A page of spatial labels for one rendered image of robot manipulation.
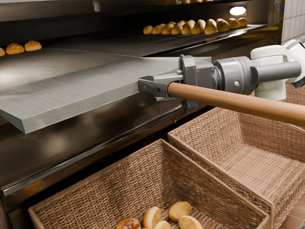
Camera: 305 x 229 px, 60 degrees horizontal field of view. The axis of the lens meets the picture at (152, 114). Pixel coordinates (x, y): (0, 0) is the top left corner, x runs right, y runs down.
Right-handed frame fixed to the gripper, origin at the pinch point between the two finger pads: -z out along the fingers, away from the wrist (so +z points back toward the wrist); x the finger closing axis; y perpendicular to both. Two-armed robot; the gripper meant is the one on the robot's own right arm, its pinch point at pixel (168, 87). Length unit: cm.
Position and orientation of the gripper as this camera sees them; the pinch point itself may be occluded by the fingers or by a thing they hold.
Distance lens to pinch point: 57.3
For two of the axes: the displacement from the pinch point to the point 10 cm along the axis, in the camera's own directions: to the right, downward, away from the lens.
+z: 9.8, -1.5, 1.2
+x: -0.9, -9.2, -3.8
